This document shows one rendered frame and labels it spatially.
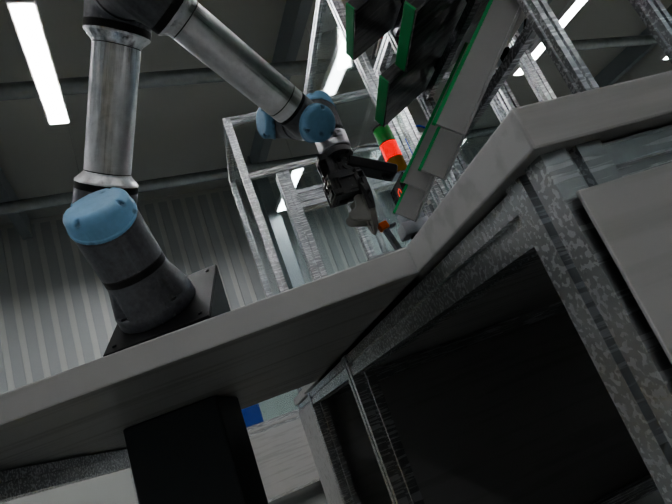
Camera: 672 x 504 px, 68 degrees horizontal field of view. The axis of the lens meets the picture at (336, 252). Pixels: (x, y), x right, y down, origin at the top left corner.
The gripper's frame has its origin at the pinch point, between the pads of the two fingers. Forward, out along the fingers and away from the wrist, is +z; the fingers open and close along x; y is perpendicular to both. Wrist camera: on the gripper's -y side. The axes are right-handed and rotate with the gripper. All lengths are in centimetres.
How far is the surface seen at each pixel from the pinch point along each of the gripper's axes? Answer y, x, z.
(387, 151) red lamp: -18.0, -17.3, -26.4
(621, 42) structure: -759, -517, -388
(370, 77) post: -23, -17, -51
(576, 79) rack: -11, 53, 7
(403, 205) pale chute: 1.4, 20.4, 4.3
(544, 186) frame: 17, 73, 25
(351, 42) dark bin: -0.2, 24.6, -28.7
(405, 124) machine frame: -60, -78, -68
